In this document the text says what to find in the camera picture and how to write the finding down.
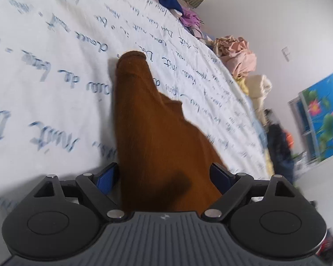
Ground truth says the brown knit sweater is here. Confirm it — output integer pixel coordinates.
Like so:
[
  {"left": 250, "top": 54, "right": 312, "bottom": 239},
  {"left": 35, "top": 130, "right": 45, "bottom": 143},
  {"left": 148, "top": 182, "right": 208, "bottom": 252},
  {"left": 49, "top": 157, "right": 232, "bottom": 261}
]
[{"left": 114, "top": 50, "right": 228, "bottom": 214}]

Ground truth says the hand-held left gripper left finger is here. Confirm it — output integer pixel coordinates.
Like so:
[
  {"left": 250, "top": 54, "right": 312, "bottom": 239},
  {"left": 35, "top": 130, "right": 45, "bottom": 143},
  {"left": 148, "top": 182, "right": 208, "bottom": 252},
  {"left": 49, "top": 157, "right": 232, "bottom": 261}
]
[{"left": 30, "top": 163, "right": 126, "bottom": 223}]

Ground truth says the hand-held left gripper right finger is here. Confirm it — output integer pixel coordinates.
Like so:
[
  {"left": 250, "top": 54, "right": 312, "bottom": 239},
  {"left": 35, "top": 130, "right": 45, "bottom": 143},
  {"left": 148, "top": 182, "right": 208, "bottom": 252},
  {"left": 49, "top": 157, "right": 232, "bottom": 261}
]
[{"left": 201, "top": 163, "right": 306, "bottom": 223}]

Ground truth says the purple cloth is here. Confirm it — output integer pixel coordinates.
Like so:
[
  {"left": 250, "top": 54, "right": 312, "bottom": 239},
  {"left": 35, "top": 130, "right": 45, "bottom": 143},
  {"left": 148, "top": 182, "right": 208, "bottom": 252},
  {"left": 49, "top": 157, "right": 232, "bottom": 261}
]
[{"left": 180, "top": 8, "right": 204, "bottom": 35}]

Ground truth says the white script print quilt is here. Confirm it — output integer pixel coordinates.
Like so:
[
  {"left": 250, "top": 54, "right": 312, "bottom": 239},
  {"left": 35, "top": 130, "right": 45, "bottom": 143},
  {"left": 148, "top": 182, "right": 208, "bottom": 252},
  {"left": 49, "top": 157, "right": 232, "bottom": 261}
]
[{"left": 0, "top": 0, "right": 270, "bottom": 258}]

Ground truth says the lotus print wall poster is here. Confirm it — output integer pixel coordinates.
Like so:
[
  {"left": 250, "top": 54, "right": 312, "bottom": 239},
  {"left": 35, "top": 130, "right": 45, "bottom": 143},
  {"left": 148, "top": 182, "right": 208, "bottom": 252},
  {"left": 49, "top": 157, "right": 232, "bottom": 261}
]
[{"left": 288, "top": 66, "right": 333, "bottom": 169}]

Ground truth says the pink clothes pile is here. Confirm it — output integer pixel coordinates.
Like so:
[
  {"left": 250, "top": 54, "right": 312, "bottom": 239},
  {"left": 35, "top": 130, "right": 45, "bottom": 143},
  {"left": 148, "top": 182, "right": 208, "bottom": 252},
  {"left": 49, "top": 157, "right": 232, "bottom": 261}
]
[{"left": 213, "top": 35, "right": 257, "bottom": 76}]

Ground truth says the cream padded garment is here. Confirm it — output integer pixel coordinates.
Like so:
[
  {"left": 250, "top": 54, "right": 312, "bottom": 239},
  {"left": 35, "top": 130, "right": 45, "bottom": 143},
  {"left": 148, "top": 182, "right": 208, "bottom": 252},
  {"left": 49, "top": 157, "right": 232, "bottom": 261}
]
[{"left": 244, "top": 74, "right": 273, "bottom": 117}]

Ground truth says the light blue cloth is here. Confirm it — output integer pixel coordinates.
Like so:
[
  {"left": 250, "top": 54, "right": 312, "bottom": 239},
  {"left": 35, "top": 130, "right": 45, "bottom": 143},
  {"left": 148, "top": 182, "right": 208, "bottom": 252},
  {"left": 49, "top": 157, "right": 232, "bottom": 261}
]
[{"left": 254, "top": 119, "right": 268, "bottom": 148}]

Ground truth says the orange cloth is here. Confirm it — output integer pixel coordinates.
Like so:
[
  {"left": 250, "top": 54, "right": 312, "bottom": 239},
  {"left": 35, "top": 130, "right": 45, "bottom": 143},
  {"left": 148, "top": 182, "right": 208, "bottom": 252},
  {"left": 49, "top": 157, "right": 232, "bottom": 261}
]
[{"left": 284, "top": 130, "right": 294, "bottom": 149}]

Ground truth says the navy clothes pile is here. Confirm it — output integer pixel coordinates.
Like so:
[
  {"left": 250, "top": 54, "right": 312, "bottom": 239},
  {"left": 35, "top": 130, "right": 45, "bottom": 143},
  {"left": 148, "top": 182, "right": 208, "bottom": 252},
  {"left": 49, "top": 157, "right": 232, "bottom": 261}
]
[{"left": 265, "top": 109, "right": 295, "bottom": 184}]

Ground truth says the yellow cloth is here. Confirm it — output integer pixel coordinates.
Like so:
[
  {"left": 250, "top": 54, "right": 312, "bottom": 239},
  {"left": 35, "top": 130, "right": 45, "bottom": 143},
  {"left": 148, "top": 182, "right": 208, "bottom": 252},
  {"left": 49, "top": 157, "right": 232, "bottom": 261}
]
[{"left": 236, "top": 78, "right": 251, "bottom": 95}]

